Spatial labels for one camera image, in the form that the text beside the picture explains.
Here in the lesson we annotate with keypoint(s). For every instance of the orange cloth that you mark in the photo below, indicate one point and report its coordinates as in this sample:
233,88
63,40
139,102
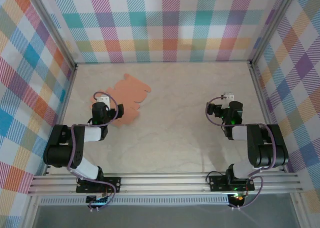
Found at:
130,90

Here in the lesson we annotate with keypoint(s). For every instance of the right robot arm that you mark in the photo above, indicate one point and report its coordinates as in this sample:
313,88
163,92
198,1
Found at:
265,153

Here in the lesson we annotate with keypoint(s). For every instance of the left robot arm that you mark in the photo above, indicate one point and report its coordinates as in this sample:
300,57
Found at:
60,155

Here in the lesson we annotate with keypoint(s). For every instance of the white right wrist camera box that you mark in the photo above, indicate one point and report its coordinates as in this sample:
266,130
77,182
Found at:
228,97

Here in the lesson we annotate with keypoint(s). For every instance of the aluminium table side rail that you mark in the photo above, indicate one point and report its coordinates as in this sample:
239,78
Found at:
62,118
262,103

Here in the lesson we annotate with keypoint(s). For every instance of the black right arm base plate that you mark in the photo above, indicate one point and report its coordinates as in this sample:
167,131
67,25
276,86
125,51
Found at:
217,183

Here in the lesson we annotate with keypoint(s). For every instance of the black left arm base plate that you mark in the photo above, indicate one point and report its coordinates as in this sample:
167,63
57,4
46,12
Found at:
113,184

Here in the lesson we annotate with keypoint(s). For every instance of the aluminium mounting rail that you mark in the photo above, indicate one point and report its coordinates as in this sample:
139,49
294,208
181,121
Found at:
162,183

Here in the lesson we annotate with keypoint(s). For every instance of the aluminium frame post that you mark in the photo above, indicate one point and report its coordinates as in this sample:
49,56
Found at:
53,29
272,26

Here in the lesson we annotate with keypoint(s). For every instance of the short aluminium frame leg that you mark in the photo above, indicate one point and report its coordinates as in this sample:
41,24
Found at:
31,213
298,210

